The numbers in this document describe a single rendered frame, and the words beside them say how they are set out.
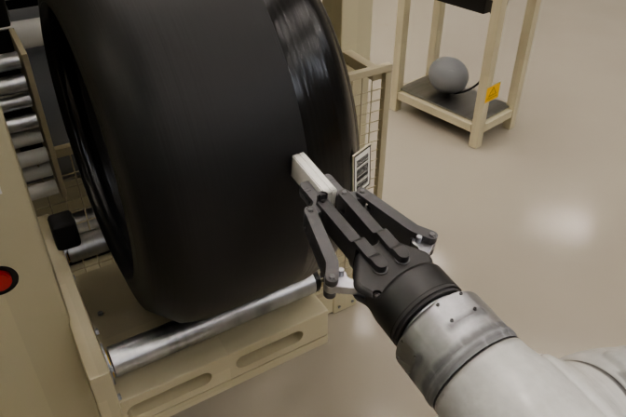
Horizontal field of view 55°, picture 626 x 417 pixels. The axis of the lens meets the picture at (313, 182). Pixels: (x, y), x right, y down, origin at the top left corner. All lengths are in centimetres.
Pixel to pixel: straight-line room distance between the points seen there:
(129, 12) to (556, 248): 221
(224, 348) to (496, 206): 200
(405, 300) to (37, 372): 62
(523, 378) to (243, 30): 43
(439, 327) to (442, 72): 285
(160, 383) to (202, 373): 6
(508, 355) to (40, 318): 64
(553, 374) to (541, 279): 199
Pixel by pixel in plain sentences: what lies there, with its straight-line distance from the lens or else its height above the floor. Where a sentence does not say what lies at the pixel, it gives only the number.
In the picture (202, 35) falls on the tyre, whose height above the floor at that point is 137.
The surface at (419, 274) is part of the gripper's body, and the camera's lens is 52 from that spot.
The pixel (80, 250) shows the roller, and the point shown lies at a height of 91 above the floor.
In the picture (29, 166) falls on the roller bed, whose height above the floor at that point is 98.
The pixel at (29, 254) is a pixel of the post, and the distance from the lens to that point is 85.
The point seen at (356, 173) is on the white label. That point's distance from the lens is 74.
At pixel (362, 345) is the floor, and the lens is 210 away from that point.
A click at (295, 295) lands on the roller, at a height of 90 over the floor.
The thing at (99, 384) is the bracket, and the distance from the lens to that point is 87.
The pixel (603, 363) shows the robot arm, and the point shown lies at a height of 118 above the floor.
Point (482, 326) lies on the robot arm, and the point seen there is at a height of 124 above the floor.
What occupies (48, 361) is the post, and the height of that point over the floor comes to 89.
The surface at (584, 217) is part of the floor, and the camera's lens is 286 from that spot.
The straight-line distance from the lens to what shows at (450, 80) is 328.
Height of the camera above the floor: 159
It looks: 34 degrees down
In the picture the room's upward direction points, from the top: straight up
